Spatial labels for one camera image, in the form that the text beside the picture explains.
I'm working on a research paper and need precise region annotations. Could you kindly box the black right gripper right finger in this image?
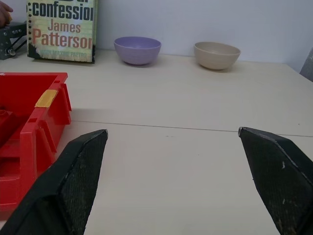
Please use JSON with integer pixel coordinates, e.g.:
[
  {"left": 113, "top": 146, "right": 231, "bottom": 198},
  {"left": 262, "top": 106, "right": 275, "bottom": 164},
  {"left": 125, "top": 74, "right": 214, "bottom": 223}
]
[{"left": 238, "top": 126, "right": 313, "bottom": 235}]

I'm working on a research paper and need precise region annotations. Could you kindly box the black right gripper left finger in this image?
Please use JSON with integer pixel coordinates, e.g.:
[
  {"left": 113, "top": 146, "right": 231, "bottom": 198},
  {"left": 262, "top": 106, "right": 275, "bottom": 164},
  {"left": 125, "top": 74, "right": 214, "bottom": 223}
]
[{"left": 0, "top": 129, "right": 109, "bottom": 235}]

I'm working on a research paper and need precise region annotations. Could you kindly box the person's hand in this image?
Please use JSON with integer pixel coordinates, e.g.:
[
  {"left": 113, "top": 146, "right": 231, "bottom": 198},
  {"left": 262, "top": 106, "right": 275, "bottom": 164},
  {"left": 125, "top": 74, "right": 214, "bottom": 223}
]
[{"left": 0, "top": 4, "right": 14, "bottom": 27}]

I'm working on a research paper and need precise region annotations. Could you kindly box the red plastic bin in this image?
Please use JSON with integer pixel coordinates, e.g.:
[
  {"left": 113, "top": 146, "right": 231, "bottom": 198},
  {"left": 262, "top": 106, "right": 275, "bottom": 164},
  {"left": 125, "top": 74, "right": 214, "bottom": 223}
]
[{"left": 0, "top": 72, "right": 72, "bottom": 212}]

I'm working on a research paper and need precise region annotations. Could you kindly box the yellow tape patch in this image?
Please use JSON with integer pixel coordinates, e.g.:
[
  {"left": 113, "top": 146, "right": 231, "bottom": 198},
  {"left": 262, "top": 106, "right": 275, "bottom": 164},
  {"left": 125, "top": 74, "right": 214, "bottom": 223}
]
[{"left": 35, "top": 90, "right": 59, "bottom": 109}]

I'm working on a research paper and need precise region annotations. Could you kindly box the beige bowl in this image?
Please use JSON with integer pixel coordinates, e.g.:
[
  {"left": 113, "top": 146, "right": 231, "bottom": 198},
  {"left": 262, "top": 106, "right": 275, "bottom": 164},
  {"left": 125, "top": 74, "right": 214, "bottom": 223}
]
[{"left": 194, "top": 41, "right": 242, "bottom": 71}]

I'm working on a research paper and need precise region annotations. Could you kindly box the purple bowl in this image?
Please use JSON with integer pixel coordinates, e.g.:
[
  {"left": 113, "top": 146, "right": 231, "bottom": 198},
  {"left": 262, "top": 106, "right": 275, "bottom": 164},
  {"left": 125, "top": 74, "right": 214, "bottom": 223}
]
[{"left": 113, "top": 36, "right": 162, "bottom": 66}]

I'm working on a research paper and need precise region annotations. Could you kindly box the James Patterson paperback book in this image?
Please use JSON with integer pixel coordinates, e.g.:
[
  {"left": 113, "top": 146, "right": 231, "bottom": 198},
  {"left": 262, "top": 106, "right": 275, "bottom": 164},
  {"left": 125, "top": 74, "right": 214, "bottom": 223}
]
[{"left": 25, "top": 0, "right": 99, "bottom": 65}]

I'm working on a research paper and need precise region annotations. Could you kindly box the dark metal device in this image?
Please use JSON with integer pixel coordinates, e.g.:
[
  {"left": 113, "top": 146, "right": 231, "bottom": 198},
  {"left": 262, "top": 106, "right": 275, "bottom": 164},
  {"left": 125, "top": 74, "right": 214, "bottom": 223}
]
[{"left": 0, "top": 21, "right": 28, "bottom": 61}]

